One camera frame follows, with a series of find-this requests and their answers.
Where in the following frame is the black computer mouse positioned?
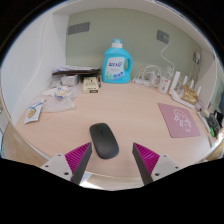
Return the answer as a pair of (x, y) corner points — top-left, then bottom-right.
(89, 122), (120, 160)

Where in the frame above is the white desk partition panel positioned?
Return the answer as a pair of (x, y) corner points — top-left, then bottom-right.
(192, 39), (218, 111)

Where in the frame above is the gold snack bag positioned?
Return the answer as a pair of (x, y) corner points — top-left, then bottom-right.
(180, 84), (200, 105)

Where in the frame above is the white and blue packet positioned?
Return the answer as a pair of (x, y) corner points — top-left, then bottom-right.
(23, 97), (47, 125)

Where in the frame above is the white router with antennas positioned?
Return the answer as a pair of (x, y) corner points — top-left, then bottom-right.
(168, 70), (203, 110)

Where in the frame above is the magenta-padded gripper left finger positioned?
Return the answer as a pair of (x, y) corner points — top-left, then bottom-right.
(39, 141), (93, 186)

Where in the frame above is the blue detergent bottle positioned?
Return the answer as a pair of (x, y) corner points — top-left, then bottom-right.
(101, 38), (134, 84)

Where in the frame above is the clear plastic bag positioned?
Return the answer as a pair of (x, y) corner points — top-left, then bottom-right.
(41, 83), (83, 113)

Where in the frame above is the silver foil packet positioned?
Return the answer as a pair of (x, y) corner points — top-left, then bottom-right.
(60, 74), (79, 87)

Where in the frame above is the white cable from wall socket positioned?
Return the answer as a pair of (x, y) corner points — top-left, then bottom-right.
(159, 41), (177, 73)

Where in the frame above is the white remote control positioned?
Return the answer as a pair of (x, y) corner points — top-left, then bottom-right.
(197, 110), (212, 135)

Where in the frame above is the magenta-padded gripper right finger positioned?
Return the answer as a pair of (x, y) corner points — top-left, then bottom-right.
(131, 142), (182, 187)

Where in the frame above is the pink printed mouse pad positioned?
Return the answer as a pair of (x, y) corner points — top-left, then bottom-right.
(157, 102), (202, 139)

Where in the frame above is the stack of papers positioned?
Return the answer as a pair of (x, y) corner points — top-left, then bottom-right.
(52, 64), (102, 78)

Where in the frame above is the white wall charger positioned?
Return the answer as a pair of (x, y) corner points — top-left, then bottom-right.
(192, 50), (202, 64)

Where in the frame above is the pale yellow small box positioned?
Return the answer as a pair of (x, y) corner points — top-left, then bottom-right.
(82, 76), (100, 95)

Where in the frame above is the grey wall socket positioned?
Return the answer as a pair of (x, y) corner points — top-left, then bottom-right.
(156, 29), (170, 45)

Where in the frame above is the grey blank wall plate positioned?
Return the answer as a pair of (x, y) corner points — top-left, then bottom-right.
(67, 21), (91, 36)

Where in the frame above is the black zip pouch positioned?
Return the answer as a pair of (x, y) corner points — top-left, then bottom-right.
(207, 111), (223, 136)

